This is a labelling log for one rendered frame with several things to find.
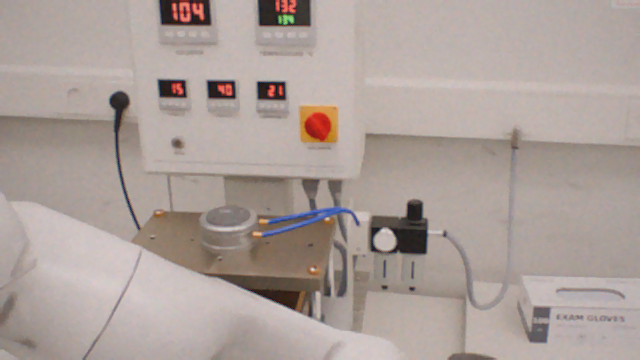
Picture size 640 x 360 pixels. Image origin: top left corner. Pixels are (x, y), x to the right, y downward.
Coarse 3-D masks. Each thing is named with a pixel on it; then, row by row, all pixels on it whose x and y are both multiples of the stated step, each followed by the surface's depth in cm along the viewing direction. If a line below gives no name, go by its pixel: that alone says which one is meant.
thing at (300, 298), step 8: (264, 296) 95; (272, 296) 95; (280, 296) 95; (288, 296) 95; (296, 296) 95; (304, 296) 99; (280, 304) 93; (288, 304) 93; (296, 304) 93; (304, 304) 99
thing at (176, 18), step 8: (168, 0) 100; (176, 0) 100; (184, 0) 100; (192, 0) 100; (200, 0) 99; (168, 8) 100; (176, 8) 100; (184, 8) 100; (192, 8) 100; (200, 8) 100; (168, 16) 101; (176, 16) 101; (184, 16) 100; (192, 16) 100; (200, 16) 100
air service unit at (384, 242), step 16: (416, 208) 107; (352, 224) 109; (368, 224) 109; (384, 224) 108; (400, 224) 108; (416, 224) 108; (352, 240) 110; (368, 240) 109; (384, 240) 107; (400, 240) 108; (416, 240) 108; (384, 256) 110; (416, 256) 109; (384, 272) 111; (416, 272) 110; (384, 288) 113
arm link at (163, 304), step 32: (128, 288) 50; (160, 288) 52; (192, 288) 54; (224, 288) 60; (128, 320) 50; (160, 320) 51; (192, 320) 52; (224, 320) 57; (256, 320) 63; (288, 320) 65; (96, 352) 49; (128, 352) 50; (160, 352) 50; (192, 352) 53; (224, 352) 62; (256, 352) 64; (288, 352) 65; (320, 352) 66; (352, 352) 67; (384, 352) 67
